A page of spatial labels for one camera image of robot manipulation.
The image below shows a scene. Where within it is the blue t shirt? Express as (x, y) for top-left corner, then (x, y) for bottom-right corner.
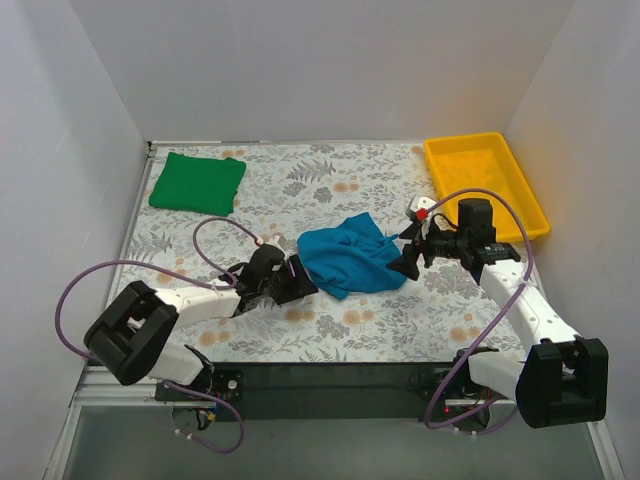
(297, 212), (406, 300)

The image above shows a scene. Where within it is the floral table mat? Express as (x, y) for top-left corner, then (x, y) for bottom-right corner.
(114, 143), (526, 362)

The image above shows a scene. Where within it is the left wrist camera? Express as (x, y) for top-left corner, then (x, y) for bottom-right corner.
(257, 234), (287, 254)

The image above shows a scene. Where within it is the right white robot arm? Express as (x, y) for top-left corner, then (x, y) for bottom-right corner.
(388, 197), (609, 428)

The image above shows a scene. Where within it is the folded green t shirt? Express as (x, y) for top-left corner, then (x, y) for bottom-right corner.
(149, 152), (246, 217)

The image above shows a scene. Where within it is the yellow plastic tray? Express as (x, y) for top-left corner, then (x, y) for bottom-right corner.
(424, 132), (551, 239)

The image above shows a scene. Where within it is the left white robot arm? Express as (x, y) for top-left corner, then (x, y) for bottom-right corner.
(84, 245), (318, 400)

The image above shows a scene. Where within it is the aluminium frame rail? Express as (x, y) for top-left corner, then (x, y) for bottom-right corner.
(46, 366), (624, 479)

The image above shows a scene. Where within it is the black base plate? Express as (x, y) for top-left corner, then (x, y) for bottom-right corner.
(154, 360), (516, 422)

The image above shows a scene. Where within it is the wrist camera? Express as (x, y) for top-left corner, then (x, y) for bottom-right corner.
(257, 234), (287, 254)
(407, 196), (436, 238)

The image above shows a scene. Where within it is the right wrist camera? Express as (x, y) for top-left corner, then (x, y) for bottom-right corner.
(407, 196), (436, 238)

